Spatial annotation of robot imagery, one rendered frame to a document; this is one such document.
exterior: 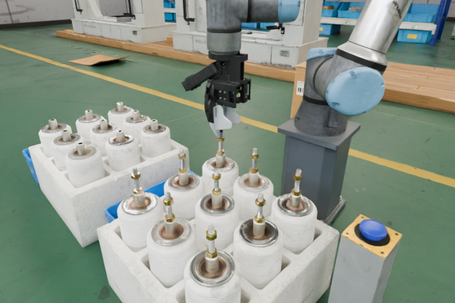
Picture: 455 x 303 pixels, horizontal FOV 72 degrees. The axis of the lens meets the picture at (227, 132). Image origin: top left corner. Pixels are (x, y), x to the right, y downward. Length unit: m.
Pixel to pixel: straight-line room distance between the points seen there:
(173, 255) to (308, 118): 0.52
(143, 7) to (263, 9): 3.23
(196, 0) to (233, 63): 2.69
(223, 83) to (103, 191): 0.48
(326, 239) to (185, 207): 0.32
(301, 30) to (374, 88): 1.87
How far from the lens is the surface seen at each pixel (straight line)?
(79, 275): 0.96
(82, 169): 0.94
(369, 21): 0.76
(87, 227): 1.00
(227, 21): 0.67
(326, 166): 0.93
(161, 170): 1.03
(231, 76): 0.69
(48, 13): 7.24
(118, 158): 0.98
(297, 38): 2.60
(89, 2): 5.02
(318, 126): 0.89
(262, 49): 2.70
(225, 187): 0.81
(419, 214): 1.23
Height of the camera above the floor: 0.68
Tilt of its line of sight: 25 degrees down
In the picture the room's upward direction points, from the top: straight up
